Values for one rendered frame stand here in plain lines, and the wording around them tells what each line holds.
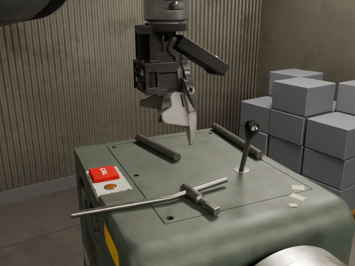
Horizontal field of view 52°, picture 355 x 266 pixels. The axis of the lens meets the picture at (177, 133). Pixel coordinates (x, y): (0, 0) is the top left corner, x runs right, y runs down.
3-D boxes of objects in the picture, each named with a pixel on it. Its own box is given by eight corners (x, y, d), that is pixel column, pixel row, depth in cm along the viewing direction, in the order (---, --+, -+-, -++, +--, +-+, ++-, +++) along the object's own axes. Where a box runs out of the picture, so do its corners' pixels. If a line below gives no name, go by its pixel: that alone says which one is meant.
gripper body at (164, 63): (133, 91, 68) (130, 22, 64) (176, 87, 71) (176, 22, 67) (147, 99, 61) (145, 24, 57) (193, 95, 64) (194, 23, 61)
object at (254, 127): (238, 139, 80) (239, 119, 79) (250, 138, 81) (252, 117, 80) (249, 145, 77) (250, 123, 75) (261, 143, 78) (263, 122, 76)
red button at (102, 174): (89, 176, 88) (87, 168, 87) (113, 172, 90) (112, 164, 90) (94, 187, 83) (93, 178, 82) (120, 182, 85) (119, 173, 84)
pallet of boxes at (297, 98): (383, 207, 321) (407, 84, 287) (333, 234, 281) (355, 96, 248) (283, 166, 406) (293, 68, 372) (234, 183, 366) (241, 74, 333)
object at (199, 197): (221, 215, 70) (187, 191, 79) (221, 204, 69) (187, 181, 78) (212, 218, 69) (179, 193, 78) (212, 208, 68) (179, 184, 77)
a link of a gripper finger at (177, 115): (165, 149, 61) (152, 98, 63) (197, 143, 63) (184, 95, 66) (171, 143, 58) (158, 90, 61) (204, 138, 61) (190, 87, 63)
